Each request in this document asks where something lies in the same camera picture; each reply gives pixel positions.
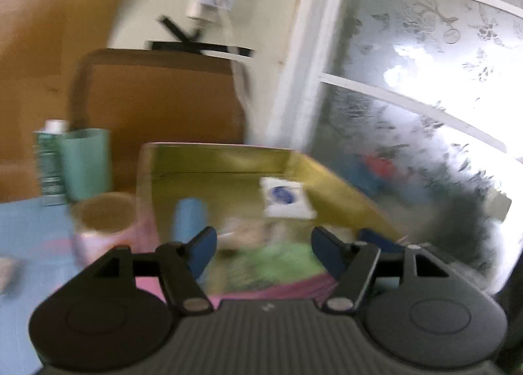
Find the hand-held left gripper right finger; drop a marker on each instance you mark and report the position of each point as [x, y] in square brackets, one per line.
[327, 252]

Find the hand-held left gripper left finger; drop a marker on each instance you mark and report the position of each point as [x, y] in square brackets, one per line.
[204, 250]

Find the light green cloth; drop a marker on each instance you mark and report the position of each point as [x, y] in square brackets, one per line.
[282, 264]

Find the pink box with gold inside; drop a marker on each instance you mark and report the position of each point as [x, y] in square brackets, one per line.
[229, 162]

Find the light blue cylinder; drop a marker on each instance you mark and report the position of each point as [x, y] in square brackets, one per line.
[188, 217]

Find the white packet with blue mark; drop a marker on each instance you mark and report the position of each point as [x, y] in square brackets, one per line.
[286, 197]

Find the round snack can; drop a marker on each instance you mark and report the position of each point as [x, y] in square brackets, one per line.
[102, 242]

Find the teal cup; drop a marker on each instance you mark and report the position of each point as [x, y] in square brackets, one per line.
[86, 162]

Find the brown wooden chair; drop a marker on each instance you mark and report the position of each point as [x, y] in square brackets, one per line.
[163, 101]

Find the white frosted glass window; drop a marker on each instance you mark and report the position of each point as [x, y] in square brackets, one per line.
[429, 113]

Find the dark green drink carton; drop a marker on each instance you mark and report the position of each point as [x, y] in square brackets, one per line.
[49, 166]

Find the blue printed blanket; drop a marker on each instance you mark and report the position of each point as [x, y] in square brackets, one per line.
[28, 232]

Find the black tape strip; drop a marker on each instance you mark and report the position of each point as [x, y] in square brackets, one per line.
[200, 48]
[175, 31]

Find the wooden headboard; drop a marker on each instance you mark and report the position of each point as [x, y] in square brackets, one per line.
[32, 72]

